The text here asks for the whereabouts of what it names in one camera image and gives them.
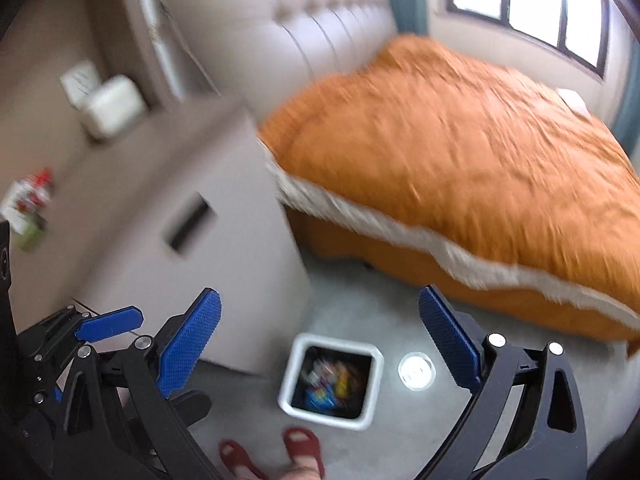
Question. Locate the orange bed cover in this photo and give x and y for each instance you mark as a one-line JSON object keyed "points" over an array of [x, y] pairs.
{"points": [[442, 169]]}

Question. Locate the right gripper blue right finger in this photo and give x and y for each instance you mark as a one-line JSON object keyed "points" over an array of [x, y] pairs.
{"points": [[547, 436]]}

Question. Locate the red snack box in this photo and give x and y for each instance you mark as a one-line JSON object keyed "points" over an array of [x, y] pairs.
{"points": [[25, 199]]}

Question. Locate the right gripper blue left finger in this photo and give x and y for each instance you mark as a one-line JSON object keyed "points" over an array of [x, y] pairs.
{"points": [[139, 435]]}

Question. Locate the dark framed window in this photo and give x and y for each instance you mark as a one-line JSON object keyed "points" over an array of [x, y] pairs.
{"points": [[578, 29]]}

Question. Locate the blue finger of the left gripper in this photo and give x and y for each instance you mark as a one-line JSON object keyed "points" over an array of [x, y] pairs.
{"points": [[191, 406], [110, 324]]}

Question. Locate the white bedside cabinet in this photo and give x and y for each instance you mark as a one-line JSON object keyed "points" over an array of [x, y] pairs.
{"points": [[182, 202]]}

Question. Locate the trash inside bin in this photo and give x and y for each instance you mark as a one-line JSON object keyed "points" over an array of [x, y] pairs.
{"points": [[330, 385]]}

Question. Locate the left red slipper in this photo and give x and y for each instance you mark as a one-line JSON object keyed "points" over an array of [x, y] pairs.
{"points": [[238, 462]]}

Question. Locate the beige padded headboard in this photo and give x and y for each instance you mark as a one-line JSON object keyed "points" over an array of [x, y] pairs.
{"points": [[267, 51]]}

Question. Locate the white round floor disc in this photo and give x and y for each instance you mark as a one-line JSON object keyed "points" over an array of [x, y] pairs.
{"points": [[416, 371]]}

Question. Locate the upper white wall socket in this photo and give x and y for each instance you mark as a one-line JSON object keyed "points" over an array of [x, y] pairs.
{"points": [[79, 82]]}

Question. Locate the white square trash bin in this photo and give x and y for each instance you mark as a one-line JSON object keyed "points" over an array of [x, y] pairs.
{"points": [[366, 359]]}

